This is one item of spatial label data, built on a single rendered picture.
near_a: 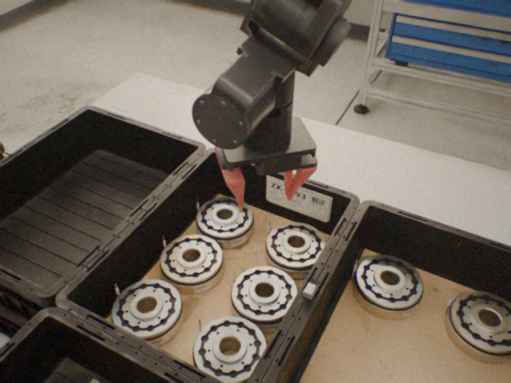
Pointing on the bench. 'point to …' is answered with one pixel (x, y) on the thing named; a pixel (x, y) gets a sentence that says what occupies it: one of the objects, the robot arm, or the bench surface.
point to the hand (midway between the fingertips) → (264, 196)
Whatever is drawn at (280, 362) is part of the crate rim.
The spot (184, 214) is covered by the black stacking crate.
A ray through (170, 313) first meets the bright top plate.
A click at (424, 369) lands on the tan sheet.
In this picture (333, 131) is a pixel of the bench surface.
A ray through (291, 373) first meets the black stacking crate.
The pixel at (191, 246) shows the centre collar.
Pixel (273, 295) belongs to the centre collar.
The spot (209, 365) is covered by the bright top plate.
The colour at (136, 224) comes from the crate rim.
